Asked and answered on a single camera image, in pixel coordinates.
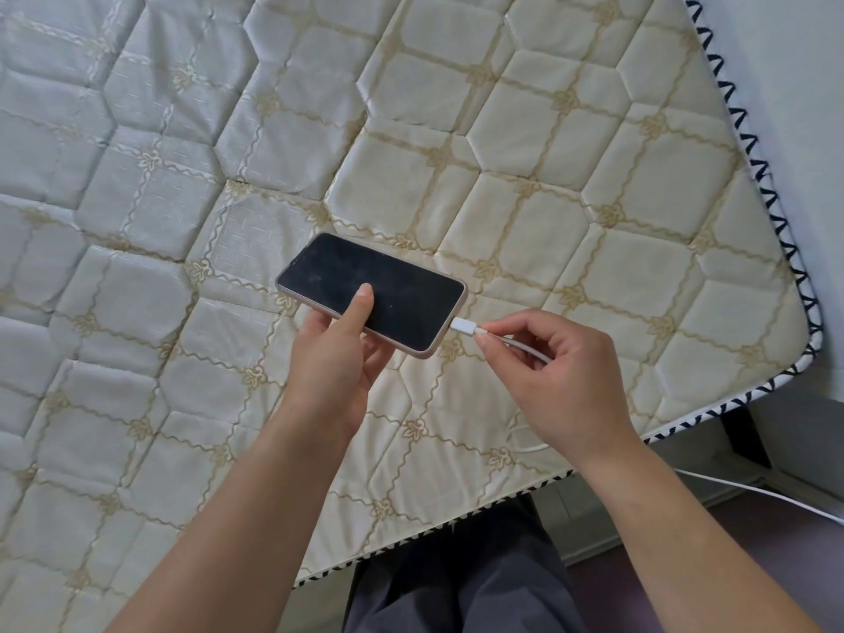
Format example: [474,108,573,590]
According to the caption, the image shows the person's left hand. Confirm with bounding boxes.
[276,284,398,445]

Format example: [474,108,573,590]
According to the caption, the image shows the person's right hand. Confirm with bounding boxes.
[475,309,645,466]

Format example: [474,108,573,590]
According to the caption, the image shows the white charging cable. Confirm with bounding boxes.
[451,317,844,527]

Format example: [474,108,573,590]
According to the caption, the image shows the black smartphone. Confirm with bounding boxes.
[275,232,468,360]

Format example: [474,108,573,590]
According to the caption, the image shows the person's right forearm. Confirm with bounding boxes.
[575,433,844,633]

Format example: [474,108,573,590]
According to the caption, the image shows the person's left forearm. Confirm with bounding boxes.
[102,403,364,633]

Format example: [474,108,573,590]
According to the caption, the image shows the quilted cream mattress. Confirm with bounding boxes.
[0,0,826,633]

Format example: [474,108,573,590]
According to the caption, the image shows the person's dark grey trousers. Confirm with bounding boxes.
[342,493,589,633]

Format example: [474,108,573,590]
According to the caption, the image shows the black bed frame leg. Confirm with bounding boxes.
[720,397,773,470]

